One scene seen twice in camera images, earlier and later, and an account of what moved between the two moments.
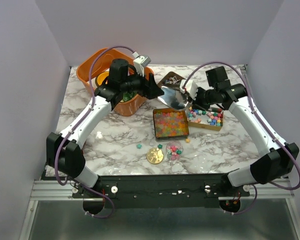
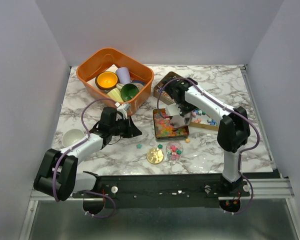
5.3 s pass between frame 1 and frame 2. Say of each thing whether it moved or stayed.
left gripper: moved
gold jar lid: stayed
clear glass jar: stayed
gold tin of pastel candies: stayed
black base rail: stayed
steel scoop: moved
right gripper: moved
